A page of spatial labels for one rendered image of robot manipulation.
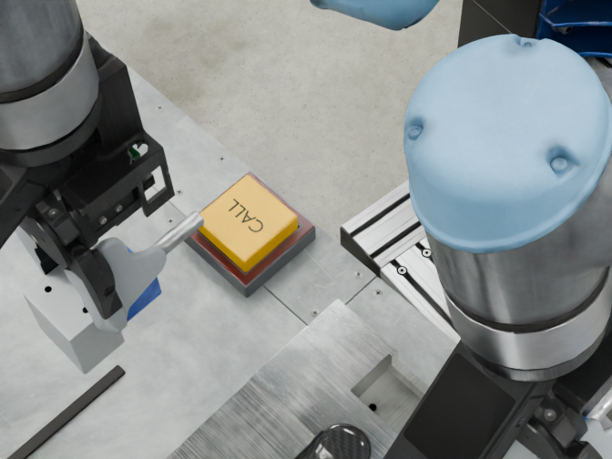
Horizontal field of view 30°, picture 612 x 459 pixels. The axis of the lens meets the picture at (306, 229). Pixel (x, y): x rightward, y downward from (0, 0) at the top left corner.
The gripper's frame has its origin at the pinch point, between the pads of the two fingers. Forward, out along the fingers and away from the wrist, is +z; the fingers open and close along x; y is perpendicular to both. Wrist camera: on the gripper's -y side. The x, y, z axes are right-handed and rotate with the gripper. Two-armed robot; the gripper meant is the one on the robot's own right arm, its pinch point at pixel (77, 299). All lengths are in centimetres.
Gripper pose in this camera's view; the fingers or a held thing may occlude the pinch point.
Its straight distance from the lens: 77.6
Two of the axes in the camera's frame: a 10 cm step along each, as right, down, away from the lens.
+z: 0.4, 5.1, 8.6
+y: 7.1, -6.2, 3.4
